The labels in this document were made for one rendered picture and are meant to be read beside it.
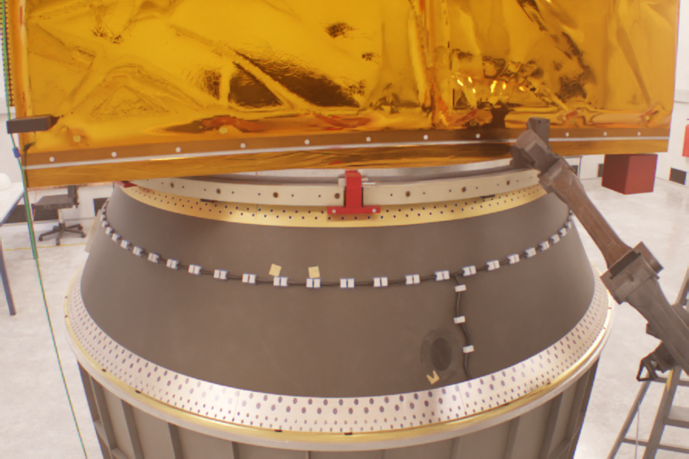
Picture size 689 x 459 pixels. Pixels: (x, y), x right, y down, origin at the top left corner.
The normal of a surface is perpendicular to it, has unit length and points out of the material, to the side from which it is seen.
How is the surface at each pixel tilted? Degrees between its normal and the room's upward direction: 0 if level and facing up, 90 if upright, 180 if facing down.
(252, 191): 90
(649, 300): 66
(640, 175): 90
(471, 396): 43
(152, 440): 90
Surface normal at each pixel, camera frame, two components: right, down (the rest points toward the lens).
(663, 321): -0.63, -0.21
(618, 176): -0.97, 0.07
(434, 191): 0.29, 0.26
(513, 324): 0.43, -0.24
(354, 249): 0.06, -0.21
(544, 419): 0.58, 0.22
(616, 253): -0.75, -0.52
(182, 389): -0.25, -0.53
